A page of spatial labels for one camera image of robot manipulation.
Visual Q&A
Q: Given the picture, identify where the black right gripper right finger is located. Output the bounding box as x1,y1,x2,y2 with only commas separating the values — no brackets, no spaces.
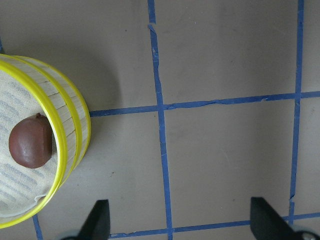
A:
250,197,303,240

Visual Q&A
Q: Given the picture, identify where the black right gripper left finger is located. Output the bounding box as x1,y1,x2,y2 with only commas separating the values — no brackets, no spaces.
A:
76,199,110,240

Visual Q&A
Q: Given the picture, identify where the brown bun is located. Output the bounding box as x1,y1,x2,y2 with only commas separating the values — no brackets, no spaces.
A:
8,113,53,169

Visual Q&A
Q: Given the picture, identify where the yellow bamboo steamer top layer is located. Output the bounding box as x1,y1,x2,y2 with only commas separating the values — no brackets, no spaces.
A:
0,54,91,228

